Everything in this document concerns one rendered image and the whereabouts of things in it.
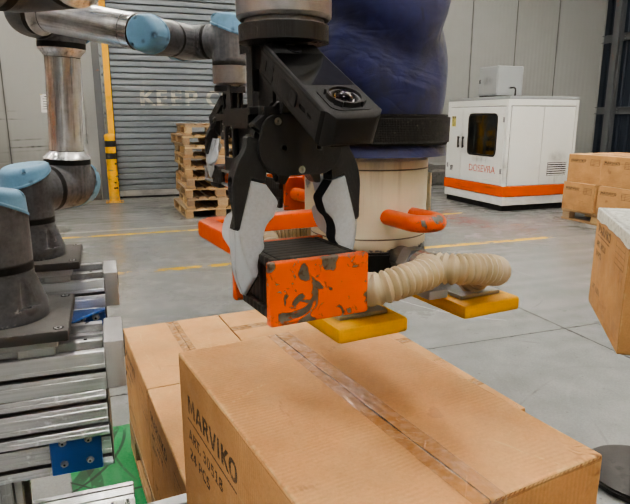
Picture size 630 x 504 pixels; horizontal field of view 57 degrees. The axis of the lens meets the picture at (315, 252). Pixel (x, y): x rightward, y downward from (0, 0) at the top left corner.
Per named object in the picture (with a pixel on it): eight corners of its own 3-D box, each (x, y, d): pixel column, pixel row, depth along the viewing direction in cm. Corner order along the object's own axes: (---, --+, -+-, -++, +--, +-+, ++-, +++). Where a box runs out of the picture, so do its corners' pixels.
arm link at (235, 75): (208, 66, 132) (241, 67, 136) (209, 87, 133) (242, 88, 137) (218, 64, 125) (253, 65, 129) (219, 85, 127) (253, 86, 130)
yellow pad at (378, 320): (408, 332, 72) (410, 293, 71) (338, 346, 67) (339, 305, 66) (292, 270, 101) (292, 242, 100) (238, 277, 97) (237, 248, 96)
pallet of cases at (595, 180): (691, 228, 742) (701, 157, 721) (630, 233, 708) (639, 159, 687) (614, 213, 852) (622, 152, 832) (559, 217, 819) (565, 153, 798)
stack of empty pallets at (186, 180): (260, 214, 846) (258, 123, 816) (183, 219, 810) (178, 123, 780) (240, 202, 964) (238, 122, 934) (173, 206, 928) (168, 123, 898)
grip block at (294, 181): (329, 207, 106) (329, 175, 105) (280, 211, 102) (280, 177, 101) (308, 201, 114) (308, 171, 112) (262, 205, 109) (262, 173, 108)
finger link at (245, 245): (226, 281, 51) (258, 181, 50) (252, 299, 46) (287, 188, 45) (193, 273, 49) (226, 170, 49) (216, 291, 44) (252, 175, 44)
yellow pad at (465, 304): (519, 309, 80) (522, 275, 79) (464, 320, 76) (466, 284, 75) (382, 259, 110) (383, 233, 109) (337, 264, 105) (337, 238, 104)
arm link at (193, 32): (149, 21, 127) (191, 18, 123) (178, 28, 137) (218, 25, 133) (151, 58, 129) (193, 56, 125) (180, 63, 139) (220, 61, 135)
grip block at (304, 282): (367, 311, 47) (369, 251, 46) (270, 328, 43) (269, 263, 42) (319, 286, 54) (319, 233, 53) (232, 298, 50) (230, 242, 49)
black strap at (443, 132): (483, 144, 79) (485, 114, 78) (336, 148, 68) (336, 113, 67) (389, 139, 98) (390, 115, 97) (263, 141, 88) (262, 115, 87)
